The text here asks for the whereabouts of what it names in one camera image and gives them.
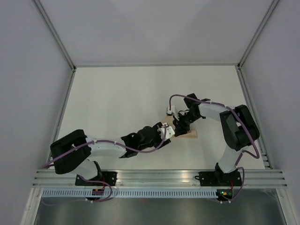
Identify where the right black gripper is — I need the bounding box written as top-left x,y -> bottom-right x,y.
172,112 -> 200,137

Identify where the peach cloth napkin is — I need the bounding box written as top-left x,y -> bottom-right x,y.
161,116 -> 198,139

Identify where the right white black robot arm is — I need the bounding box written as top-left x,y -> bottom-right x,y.
166,93 -> 260,187

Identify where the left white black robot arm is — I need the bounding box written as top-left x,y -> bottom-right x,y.
46,122 -> 175,186

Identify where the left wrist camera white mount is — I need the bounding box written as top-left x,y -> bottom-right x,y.
157,123 -> 175,141

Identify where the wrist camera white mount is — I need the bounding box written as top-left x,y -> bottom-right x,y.
166,105 -> 177,116
157,123 -> 175,141

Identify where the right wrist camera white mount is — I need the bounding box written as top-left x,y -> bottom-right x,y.
166,105 -> 177,116

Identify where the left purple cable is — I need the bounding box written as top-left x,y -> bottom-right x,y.
42,124 -> 167,207

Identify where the purple cable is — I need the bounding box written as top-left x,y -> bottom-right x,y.
42,124 -> 167,207
168,93 -> 261,203

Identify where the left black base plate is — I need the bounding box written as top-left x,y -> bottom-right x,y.
75,171 -> 117,187

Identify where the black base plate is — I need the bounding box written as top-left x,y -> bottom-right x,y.
194,171 -> 242,187
75,171 -> 117,187

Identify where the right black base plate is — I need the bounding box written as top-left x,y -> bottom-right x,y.
194,171 -> 242,187

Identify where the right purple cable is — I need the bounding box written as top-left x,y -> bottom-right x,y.
168,93 -> 261,203

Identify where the aluminium front rail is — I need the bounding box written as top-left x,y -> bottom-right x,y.
31,169 -> 287,189

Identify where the white slotted cable duct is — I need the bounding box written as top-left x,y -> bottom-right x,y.
42,188 -> 218,198

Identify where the aluminium frame left post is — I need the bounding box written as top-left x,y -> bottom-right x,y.
31,0 -> 76,72

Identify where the aluminium frame post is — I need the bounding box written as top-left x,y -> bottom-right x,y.
31,0 -> 76,72
236,0 -> 281,69

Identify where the aluminium frame right post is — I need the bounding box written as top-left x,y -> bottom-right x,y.
236,0 -> 281,69

